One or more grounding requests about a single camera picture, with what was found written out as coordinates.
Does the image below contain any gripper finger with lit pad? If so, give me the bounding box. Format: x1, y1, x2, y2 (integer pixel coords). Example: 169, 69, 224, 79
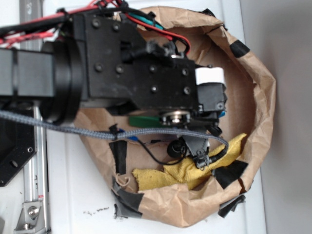
190, 116, 222, 137

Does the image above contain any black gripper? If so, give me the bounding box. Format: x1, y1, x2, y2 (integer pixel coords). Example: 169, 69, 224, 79
73, 14, 226, 115

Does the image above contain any blue block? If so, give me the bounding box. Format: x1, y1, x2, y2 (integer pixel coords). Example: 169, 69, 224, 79
218, 110, 226, 118

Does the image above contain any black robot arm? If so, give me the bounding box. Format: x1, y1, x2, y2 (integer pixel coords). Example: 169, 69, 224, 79
0, 10, 227, 136

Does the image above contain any green block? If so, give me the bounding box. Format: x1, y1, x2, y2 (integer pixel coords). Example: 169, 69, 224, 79
128, 116, 162, 128

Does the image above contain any brown paper bag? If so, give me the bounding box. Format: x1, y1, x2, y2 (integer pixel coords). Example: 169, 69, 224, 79
81, 6, 276, 228

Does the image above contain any yellow cloth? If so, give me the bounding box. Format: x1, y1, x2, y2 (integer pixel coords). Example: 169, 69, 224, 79
132, 133, 247, 191

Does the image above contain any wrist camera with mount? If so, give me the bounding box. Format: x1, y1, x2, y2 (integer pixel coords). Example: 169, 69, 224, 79
167, 136, 225, 170

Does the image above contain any grey braided cable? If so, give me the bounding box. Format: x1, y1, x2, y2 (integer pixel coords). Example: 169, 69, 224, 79
0, 109, 230, 156

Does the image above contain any black octagonal mount plate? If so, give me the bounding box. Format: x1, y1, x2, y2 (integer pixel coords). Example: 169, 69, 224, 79
0, 119, 37, 187

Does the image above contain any aluminium rail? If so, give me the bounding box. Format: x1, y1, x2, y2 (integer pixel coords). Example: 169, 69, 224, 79
13, 0, 51, 234

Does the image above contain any red and black cable bundle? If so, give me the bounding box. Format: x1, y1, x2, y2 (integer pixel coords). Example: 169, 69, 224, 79
0, 0, 192, 58

